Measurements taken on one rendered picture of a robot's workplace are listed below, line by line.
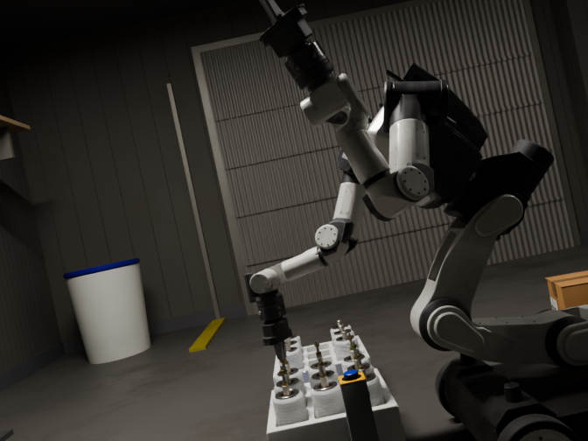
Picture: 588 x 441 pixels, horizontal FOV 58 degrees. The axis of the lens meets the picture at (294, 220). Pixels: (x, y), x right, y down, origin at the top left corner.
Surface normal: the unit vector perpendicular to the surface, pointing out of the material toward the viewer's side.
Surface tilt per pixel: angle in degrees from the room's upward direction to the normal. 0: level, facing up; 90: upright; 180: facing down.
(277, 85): 90
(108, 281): 94
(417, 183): 73
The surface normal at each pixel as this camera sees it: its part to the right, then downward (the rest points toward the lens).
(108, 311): 0.27, 0.00
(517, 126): 0.00, 0.00
